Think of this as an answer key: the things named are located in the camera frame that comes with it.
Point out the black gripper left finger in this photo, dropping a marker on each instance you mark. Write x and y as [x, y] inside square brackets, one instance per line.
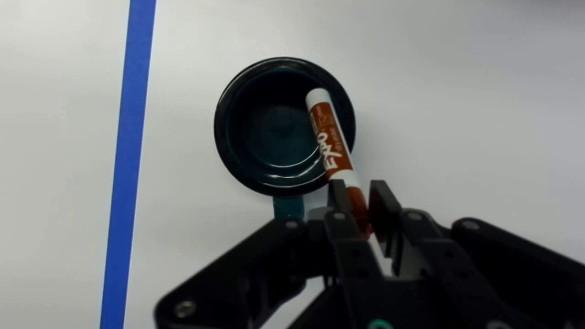
[341, 257]

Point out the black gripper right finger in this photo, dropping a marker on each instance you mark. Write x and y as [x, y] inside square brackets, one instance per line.
[427, 262]

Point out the brown Expo dry-erase marker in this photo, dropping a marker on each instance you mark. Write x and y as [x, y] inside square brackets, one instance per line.
[330, 140]

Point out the dark teal ceramic mug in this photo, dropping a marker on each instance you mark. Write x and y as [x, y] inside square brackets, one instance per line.
[275, 131]

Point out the blue tape line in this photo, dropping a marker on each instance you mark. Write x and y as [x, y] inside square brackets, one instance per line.
[129, 165]

